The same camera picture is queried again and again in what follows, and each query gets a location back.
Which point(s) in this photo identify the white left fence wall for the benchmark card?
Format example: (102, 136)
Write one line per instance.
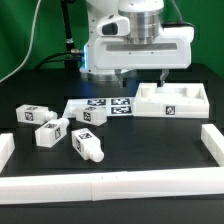
(7, 147)

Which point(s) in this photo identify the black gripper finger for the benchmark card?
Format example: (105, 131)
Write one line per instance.
(163, 76)
(122, 80)

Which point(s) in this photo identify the white front fence wall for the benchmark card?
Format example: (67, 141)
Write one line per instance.
(115, 185)

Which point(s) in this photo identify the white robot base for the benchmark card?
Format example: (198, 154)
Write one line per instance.
(88, 70)

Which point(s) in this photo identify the white right fence wall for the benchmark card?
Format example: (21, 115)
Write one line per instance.
(214, 142)

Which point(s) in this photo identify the white sheet with tags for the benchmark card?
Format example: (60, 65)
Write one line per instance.
(119, 106)

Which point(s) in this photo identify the white fence wall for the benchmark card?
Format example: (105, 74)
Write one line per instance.
(214, 142)
(115, 185)
(7, 147)

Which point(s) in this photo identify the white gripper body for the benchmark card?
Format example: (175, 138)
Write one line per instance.
(170, 50)

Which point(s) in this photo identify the black pole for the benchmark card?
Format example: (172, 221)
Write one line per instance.
(70, 63)

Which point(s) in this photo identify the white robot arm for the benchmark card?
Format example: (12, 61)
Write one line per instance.
(145, 18)

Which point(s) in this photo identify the white square table top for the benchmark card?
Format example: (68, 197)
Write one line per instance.
(172, 100)

